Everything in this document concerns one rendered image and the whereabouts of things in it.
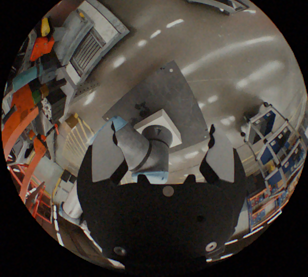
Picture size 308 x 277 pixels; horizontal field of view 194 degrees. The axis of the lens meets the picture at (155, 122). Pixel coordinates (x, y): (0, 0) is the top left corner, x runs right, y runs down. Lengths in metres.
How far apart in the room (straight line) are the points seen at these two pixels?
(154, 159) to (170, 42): 0.76
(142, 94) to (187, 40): 0.56
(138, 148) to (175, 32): 0.80
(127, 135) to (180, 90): 0.34
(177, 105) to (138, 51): 0.53
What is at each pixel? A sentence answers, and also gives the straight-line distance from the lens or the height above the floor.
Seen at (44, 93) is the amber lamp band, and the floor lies 0.60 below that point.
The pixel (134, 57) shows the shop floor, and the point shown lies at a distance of 0.80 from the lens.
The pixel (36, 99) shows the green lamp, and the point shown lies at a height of 0.64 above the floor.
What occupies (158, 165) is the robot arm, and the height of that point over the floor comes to 0.60.
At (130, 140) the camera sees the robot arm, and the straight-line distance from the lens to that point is 0.29.
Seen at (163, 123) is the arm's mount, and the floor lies 0.38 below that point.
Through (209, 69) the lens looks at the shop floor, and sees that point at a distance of 0.85.
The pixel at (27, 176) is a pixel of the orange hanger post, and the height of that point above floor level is 1.52.
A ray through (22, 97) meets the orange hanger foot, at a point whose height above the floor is 0.64.
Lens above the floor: 0.76
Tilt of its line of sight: 54 degrees down
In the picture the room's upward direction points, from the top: 171 degrees counter-clockwise
